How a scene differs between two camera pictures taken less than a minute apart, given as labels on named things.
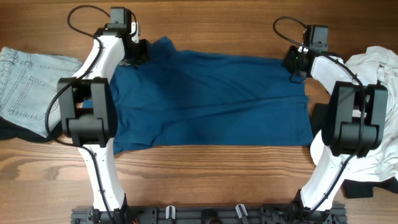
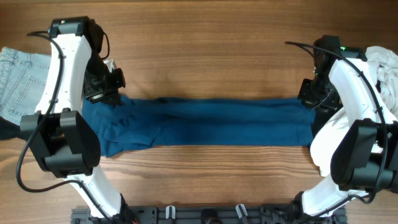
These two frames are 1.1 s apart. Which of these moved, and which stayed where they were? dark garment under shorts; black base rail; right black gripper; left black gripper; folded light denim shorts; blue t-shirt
Moved: right black gripper; left black gripper; blue t-shirt
Stayed: folded light denim shorts; black base rail; dark garment under shorts
